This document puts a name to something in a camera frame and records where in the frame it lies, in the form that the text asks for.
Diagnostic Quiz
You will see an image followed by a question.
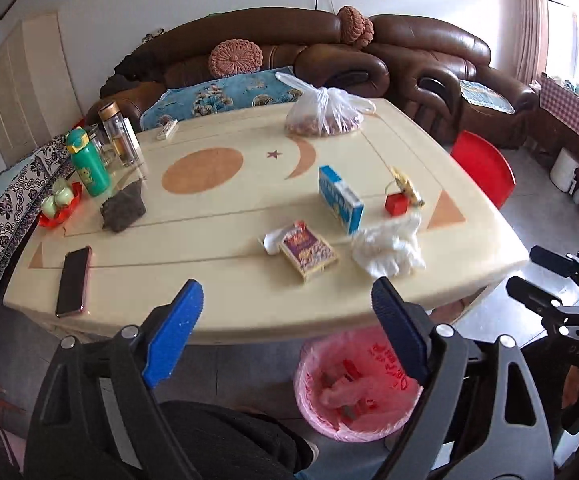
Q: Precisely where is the red plastic stool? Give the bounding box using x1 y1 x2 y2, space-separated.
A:
449 130 516 211

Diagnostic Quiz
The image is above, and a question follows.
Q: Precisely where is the pink curtain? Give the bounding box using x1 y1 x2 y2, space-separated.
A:
514 0 550 86

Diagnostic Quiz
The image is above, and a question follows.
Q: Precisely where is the cream door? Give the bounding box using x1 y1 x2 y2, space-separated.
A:
0 10 85 168

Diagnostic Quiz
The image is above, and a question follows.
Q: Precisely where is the white tissue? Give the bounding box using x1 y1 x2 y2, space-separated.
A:
352 212 426 278

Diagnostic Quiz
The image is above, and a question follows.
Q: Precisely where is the playing card box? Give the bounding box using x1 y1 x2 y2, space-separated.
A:
260 220 340 283

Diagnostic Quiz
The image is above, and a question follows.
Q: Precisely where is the black smartphone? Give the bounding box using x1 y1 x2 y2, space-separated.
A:
55 246 93 318

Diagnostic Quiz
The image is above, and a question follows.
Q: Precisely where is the blue armchair seat cover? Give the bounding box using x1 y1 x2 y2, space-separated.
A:
458 79 515 115

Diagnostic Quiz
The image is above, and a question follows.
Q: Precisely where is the white appliance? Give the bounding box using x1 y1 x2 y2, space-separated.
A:
549 147 579 193

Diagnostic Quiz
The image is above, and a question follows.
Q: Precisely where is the glass bottle with gold lid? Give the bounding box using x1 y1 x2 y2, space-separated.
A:
98 101 137 167

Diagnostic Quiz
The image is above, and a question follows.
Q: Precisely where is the clear drinking glass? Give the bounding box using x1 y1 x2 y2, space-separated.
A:
86 124 115 166

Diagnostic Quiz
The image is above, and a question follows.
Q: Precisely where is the red tray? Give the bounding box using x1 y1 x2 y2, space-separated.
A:
38 180 84 228

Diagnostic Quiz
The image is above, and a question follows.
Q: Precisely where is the checkered cloth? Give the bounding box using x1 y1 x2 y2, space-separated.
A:
539 72 579 161

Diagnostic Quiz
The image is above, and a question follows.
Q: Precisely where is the brown leather sofa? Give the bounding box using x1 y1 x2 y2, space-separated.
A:
100 7 389 126

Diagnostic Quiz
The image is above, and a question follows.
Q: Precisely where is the pink round cushion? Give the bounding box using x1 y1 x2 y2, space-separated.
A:
208 39 264 78
337 6 374 50

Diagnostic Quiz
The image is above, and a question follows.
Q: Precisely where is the blue floral seat cover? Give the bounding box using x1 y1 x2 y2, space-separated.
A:
139 66 305 132

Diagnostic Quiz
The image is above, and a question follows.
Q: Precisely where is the green kids water bottle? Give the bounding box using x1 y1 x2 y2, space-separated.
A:
66 127 111 197

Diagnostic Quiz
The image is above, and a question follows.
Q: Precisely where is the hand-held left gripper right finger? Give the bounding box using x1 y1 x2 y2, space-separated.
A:
371 276 555 480

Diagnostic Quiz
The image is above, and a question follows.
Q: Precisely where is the blue plastic stool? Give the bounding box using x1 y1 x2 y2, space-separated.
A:
294 452 390 480

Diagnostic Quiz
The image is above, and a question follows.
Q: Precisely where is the yellow wrapper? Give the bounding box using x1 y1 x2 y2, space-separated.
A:
388 166 426 208

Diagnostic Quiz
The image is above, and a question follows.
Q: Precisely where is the blue cardboard box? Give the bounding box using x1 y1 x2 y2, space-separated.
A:
318 165 365 236

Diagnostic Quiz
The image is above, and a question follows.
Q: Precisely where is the dark grey cloth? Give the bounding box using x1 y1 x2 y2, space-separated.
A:
100 180 147 233

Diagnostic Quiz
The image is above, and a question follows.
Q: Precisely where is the person's leg in dark trousers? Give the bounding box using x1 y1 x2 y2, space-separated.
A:
159 402 315 480

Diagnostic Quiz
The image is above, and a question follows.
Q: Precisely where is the black garment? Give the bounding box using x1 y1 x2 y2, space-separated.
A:
100 52 142 98

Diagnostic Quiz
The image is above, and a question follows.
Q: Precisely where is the trash bin with pink bag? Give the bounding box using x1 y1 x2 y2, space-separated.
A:
293 332 423 442

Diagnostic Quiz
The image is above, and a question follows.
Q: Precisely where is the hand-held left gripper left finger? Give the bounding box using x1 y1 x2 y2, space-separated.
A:
23 279 205 480

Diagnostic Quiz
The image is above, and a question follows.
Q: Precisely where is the plastic bag of nuts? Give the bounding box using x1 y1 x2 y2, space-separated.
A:
275 71 376 137

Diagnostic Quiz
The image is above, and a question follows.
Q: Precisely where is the small red box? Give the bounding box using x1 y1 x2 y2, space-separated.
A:
385 192 409 217

